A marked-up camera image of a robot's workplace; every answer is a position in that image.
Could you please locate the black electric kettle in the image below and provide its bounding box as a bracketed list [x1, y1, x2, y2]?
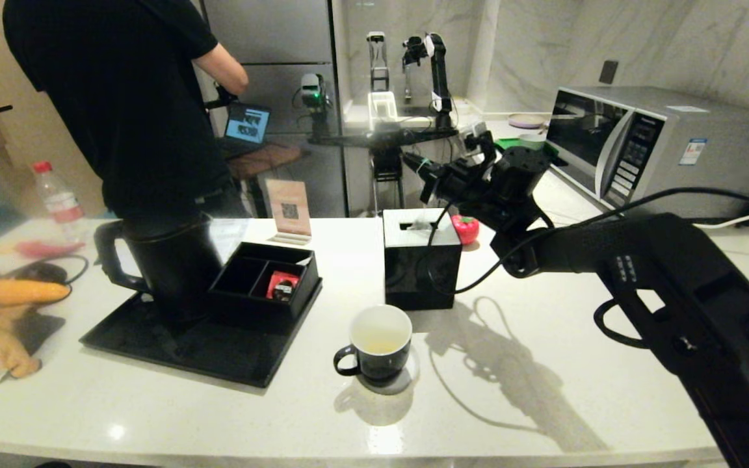
[94, 211, 224, 324]

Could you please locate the black stool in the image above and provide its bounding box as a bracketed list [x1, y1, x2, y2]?
[371, 149, 406, 215]

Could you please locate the red tomato-shaped timer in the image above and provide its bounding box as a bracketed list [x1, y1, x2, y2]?
[451, 214, 480, 246]

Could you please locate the white dish rack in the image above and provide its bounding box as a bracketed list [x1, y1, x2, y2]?
[367, 92, 399, 133]

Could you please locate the black tissue box white lid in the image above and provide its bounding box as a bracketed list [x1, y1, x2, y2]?
[382, 208, 462, 311]

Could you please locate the chrome metal stand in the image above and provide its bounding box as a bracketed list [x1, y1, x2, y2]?
[367, 31, 389, 92]

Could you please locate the grey device with green light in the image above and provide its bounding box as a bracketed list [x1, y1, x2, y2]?
[296, 73, 334, 138]

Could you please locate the brown QR code sign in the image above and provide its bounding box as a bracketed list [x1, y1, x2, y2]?
[264, 179, 313, 246]

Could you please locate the brown wooden table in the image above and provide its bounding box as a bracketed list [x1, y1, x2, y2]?
[228, 143, 305, 180]

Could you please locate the open laptop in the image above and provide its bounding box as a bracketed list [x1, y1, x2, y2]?
[221, 102, 272, 157]

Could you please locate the black mug white inside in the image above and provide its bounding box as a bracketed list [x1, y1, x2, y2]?
[333, 305, 412, 382]

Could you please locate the grey steel refrigerator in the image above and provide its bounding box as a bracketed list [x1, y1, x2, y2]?
[202, 0, 349, 218]

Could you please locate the black compartment organizer box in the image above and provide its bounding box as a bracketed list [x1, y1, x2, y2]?
[207, 242, 322, 330]

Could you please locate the silver microwave oven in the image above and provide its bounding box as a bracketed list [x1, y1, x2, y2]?
[542, 86, 749, 220]

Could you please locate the black serving tray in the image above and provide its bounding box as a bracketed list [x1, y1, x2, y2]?
[77, 279, 323, 389]

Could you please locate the person in black shirt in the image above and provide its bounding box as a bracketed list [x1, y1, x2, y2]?
[2, 0, 250, 220]

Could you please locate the plastic bottle red cap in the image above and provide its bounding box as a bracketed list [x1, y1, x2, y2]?
[33, 161, 89, 242]

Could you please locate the pink flat item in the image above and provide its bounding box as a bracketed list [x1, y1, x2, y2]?
[16, 242, 84, 260]

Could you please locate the orange plush piece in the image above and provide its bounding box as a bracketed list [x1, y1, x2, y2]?
[0, 279, 73, 307]

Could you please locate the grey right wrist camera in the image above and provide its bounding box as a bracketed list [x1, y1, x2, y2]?
[462, 122, 491, 158]

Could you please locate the thin black power cord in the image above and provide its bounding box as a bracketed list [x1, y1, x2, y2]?
[17, 254, 90, 288]

